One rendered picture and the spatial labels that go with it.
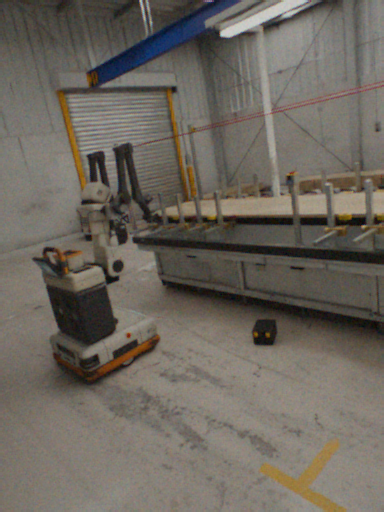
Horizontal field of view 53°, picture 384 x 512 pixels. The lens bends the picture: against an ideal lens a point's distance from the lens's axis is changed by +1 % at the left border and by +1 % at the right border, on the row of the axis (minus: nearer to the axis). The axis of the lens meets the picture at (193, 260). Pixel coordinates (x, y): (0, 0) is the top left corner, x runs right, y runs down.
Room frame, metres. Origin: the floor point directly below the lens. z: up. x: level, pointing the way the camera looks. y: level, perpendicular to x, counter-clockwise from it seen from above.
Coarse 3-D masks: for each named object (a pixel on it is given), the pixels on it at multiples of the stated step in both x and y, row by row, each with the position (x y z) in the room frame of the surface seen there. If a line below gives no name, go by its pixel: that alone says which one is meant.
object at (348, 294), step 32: (256, 224) 3.19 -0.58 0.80; (288, 224) 2.95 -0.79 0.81; (320, 224) 2.75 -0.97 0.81; (352, 224) 2.57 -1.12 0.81; (160, 256) 4.34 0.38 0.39; (192, 256) 3.87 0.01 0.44; (192, 288) 3.97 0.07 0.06; (224, 288) 3.56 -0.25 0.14; (256, 288) 3.30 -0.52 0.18; (288, 288) 3.04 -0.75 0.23; (320, 288) 2.82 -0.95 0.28; (352, 288) 2.62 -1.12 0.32; (352, 320) 2.63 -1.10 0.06
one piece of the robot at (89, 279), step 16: (64, 256) 2.60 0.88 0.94; (64, 272) 2.59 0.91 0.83; (80, 272) 2.60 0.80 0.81; (96, 272) 2.62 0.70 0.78; (48, 288) 2.85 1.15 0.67; (64, 288) 2.62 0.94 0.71; (80, 288) 2.53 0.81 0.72; (96, 288) 2.60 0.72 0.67; (64, 304) 2.68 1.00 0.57; (80, 304) 2.51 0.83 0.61; (96, 304) 2.58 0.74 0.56; (64, 320) 2.74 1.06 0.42; (80, 320) 2.52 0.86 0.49; (96, 320) 2.56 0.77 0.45; (112, 320) 2.64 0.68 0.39; (80, 336) 2.58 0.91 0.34; (96, 336) 2.54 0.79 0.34
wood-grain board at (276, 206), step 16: (176, 208) 4.43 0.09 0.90; (192, 208) 4.19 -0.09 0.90; (208, 208) 3.95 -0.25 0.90; (224, 208) 3.76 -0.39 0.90; (240, 208) 3.58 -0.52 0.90; (256, 208) 3.41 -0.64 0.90; (272, 208) 3.26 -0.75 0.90; (288, 208) 3.13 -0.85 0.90; (304, 208) 3.00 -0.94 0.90; (320, 208) 2.88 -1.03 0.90; (336, 208) 2.77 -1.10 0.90; (352, 208) 2.67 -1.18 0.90
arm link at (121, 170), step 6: (120, 144) 2.96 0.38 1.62; (126, 144) 2.95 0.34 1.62; (114, 150) 2.94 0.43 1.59; (120, 150) 2.92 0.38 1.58; (126, 150) 2.99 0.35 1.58; (120, 156) 2.92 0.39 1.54; (120, 162) 2.92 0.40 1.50; (120, 168) 2.91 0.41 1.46; (120, 174) 2.90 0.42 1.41; (120, 180) 2.90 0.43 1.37; (126, 180) 2.93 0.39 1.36; (120, 186) 2.90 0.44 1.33; (126, 186) 2.92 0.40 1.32; (120, 192) 2.93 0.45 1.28; (126, 192) 2.88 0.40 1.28; (120, 198) 2.88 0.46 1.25; (126, 198) 2.88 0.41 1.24
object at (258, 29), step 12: (252, 0) 3.14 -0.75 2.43; (264, 0) 3.14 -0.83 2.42; (228, 12) 3.32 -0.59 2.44; (240, 12) 3.31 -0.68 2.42; (216, 24) 3.50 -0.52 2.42; (264, 48) 3.91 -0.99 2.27; (264, 60) 3.90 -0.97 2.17; (264, 72) 3.89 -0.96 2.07; (264, 84) 3.90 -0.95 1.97; (264, 96) 3.91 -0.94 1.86; (264, 108) 3.92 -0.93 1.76; (276, 156) 3.91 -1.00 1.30; (276, 168) 3.90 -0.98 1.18; (276, 180) 3.89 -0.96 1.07; (276, 192) 3.89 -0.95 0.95
